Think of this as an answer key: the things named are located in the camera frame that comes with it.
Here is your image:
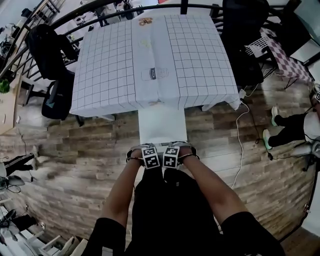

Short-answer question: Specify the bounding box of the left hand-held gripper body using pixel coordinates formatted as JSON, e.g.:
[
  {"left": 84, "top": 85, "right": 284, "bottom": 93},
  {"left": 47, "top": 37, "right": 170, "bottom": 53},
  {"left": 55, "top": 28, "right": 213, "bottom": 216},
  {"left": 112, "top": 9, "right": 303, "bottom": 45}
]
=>
[{"left": 136, "top": 146, "right": 161, "bottom": 171}]

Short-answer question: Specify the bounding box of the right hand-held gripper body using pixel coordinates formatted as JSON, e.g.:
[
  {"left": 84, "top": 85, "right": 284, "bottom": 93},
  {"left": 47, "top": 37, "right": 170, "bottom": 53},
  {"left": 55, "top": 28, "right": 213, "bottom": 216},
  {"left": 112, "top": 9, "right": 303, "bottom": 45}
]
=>
[{"left": 162, "top": 145, "right": 181, "bottom": 170}]

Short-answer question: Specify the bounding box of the person's left forearm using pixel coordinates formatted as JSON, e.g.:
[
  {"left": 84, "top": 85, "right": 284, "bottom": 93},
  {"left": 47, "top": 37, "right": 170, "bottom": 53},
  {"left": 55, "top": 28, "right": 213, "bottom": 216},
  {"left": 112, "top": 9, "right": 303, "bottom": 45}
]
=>
[{"left": 99, "top": 157, "right": 146, "bottom": 228}]

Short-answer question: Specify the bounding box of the person's right forearm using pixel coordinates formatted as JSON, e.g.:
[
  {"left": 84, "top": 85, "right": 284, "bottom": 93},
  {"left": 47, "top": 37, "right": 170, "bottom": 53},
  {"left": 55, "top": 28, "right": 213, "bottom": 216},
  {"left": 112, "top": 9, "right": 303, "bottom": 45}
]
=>
[{"left": 178, "top": 156, "right": 250, "bottom": 226}]

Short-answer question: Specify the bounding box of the table with grid tablecloth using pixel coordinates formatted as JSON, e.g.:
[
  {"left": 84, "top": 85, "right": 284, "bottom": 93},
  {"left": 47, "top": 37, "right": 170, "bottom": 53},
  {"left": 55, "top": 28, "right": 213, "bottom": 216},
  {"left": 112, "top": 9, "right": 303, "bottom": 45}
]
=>
[{"left": 69, "top": 14, "right": 240, "bottom": 123}]

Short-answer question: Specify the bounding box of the black mesh office chair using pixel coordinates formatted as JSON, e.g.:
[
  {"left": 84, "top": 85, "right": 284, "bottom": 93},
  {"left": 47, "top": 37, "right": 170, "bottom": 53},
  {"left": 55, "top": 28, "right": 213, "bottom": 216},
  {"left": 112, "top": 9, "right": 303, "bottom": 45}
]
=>
[{"left": 221, "top": 0, "right": 271, "bottom": 87}]

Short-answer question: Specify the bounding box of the person's left hand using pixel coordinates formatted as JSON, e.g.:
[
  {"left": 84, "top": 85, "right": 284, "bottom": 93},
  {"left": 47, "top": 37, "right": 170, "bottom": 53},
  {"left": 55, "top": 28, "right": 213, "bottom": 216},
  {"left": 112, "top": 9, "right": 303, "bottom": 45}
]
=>
[{"left": 126, "top": 147, "right": 146, "bottom": 165}]

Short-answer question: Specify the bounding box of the person in dark shirt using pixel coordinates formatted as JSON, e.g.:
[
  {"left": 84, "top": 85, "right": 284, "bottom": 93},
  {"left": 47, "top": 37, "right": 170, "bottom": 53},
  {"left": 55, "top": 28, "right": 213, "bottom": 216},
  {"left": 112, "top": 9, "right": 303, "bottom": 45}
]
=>
[{"left": 86, "top": 167, "right": 286, "bottom": 256}]

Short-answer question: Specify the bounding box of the purple checkered cloth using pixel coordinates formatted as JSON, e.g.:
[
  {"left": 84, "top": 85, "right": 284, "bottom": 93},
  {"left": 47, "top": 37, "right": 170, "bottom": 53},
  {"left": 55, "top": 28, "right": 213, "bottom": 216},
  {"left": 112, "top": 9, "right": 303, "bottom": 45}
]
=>
[{"left": 259, "top": 26, "right": 315, "bottom": 83}]

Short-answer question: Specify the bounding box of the black metal railing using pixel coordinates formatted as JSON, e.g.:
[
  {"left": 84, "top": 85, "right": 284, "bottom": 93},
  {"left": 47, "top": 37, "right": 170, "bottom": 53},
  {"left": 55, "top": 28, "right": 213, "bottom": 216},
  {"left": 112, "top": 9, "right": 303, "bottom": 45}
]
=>
[{"left": 0, "top": 0, "right": 296, "bottom": 83}]

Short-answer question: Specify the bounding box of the black jacket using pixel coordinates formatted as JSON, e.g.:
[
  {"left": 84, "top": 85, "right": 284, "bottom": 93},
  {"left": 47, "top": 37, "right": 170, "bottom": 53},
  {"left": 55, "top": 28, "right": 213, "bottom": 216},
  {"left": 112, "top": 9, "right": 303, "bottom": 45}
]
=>
[{"left": 26, "top": 24, "right": 79, "bottom": 81}]

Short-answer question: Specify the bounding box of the light wooden desk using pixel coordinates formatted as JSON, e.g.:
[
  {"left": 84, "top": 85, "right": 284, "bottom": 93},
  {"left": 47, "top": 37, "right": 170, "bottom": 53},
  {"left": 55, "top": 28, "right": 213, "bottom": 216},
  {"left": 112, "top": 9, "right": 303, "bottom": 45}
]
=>
[{"left": 0, "top": 72, "right": 24, "bottom": 136}]

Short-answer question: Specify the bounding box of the black monitor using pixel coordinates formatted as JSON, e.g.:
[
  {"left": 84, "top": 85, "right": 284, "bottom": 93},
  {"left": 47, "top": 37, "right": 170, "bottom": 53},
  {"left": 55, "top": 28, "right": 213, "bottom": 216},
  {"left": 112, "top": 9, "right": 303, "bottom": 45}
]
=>
[{"left": 269, "top": 0, "right": 312, "bottom": 57}]

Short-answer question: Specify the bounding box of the green potted plant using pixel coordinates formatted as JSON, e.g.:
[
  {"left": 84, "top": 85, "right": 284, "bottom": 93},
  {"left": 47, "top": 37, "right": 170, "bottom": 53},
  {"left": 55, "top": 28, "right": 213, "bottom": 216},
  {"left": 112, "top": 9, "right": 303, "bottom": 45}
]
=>
[{"left": 0, "top": 78, "right": 11, "bottom": 94}]

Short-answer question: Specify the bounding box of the white cable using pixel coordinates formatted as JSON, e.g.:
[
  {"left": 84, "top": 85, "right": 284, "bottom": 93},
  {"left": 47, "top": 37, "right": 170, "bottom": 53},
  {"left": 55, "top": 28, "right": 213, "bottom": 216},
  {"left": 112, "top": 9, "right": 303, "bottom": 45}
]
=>
[{"left": 229, "top": 97, "right": 251, "bottom": 190}]

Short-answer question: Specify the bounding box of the black cable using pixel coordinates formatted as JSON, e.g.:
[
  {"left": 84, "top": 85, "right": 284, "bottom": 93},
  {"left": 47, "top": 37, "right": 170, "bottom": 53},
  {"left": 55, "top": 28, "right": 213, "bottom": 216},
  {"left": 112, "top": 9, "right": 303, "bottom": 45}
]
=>
[{"left": 246, "top": 99, "right": 276, "bottom": 161}]

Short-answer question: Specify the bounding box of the white wire basket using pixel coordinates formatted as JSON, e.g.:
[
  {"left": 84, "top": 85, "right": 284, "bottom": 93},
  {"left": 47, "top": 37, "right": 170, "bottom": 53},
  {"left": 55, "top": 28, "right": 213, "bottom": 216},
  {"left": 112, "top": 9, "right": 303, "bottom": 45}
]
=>
[{"left": 244, "top": 36, "right": 270, "bottom": 58}]

